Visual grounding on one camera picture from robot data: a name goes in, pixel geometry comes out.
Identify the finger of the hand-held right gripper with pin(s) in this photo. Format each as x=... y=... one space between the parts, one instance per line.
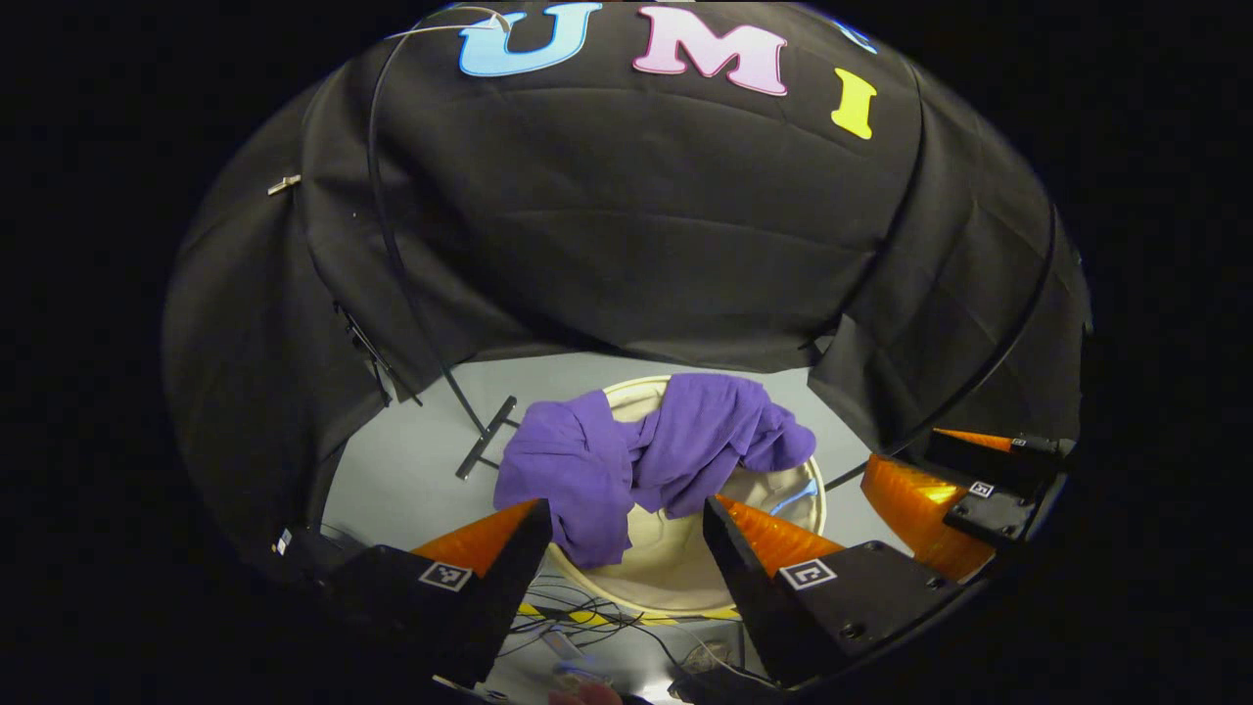
x=1018 y=465
x=998 y=514

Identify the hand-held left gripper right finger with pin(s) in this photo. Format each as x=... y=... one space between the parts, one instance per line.
x=744 y=587

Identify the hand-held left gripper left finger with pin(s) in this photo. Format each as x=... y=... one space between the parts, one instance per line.
x=504 y=587

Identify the cream laundry hamper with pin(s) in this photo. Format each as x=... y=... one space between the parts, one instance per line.
x=675 y=558

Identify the purple shirt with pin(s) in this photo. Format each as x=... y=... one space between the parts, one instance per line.
x=587 y=470

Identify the white hanger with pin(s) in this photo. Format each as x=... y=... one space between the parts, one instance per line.
x=440 y=29

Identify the yellow black floor tape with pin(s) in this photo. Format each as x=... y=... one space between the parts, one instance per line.
x=587 y=618

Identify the black backdrop cloth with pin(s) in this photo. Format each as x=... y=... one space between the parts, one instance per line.
x=636 y=215

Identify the silver clip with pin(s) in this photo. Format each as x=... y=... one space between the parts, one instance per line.
x=284 y=183

